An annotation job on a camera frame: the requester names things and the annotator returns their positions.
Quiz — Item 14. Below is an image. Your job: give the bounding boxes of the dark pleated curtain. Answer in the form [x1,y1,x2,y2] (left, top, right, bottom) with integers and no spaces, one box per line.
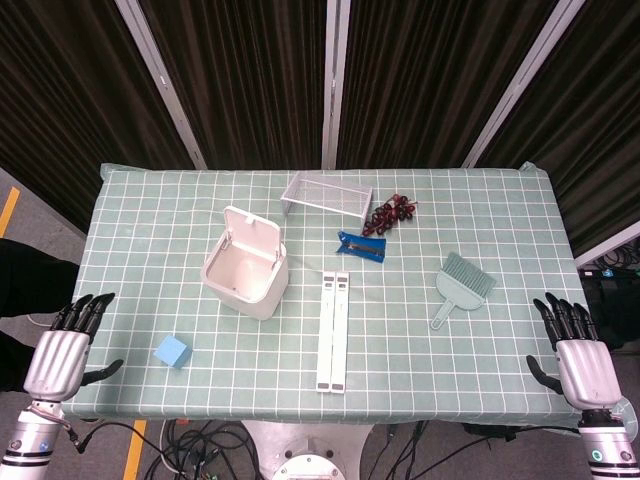
[0,0,640,256]

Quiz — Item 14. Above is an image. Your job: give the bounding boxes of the white folding stand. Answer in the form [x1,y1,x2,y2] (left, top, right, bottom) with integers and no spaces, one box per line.
[315,270,351,395]

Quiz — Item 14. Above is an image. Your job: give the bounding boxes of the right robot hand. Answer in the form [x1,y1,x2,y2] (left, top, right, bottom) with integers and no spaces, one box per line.
[525,291,624,413]

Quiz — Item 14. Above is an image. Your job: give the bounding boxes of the white frame post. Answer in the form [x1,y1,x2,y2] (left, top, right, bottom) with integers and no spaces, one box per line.
[113,0,208,171]
[461,0,586,169]
[320,0,352,169]

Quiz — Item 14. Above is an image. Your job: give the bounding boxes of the teal hand brush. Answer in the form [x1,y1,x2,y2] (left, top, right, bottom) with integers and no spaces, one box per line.
[430,251,497,332]

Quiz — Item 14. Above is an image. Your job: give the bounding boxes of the dark red grape bunch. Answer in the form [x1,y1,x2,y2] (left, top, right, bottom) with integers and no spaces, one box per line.
[362,193,419,238]

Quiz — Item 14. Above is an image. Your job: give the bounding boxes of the blue foam cube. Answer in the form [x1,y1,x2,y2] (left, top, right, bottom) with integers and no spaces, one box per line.
[152,334,194,371]

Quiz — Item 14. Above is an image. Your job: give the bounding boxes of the green checked tablecloth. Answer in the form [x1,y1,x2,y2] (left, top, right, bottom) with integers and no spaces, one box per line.
[63,160,591,428]

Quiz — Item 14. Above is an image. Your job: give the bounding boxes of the white wire mesh basket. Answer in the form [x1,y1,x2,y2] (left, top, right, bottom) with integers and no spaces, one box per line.
[279,171,376,220]

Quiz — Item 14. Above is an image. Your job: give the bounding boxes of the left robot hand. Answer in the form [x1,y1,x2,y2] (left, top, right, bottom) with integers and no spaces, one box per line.
[22,292,125,404]

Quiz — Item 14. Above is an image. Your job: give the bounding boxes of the black cloth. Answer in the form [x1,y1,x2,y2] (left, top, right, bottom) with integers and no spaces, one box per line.
[0,237,81,393]

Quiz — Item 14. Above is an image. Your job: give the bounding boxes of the black floor cables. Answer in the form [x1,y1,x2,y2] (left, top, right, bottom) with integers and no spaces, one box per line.
[67,418,281,480]

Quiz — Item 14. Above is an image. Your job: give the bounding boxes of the white open-lid trash bin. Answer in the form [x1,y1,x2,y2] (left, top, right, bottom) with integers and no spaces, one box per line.
[200,205,290,321]

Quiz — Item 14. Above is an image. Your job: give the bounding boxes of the robot base column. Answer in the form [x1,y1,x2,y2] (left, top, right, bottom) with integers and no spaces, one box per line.
[240,419,374,480]

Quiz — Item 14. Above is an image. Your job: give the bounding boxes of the blue snack packet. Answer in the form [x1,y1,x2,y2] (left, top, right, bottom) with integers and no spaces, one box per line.
[335,229,388,263]

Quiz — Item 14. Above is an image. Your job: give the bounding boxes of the yellow floor tape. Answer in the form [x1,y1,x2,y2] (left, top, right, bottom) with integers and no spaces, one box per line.
[0,186,22,239]
[122,419,149,480]

